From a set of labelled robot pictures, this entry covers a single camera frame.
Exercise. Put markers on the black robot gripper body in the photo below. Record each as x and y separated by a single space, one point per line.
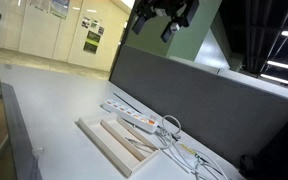
180 11

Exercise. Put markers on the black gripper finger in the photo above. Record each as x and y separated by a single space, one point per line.
171 28
137 27

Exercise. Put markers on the wooden divided tray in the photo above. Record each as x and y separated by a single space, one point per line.
108 132

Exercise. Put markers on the green pillar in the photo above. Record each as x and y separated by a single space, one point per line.
185 43

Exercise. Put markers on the white power strip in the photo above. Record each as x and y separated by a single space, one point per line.
131 115

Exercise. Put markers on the grey desk partition panel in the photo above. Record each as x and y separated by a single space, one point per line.
231 113

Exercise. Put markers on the yellow black label tag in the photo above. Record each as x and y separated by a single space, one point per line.
190 151

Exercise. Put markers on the dark green wall poster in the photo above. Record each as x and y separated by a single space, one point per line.
91 42

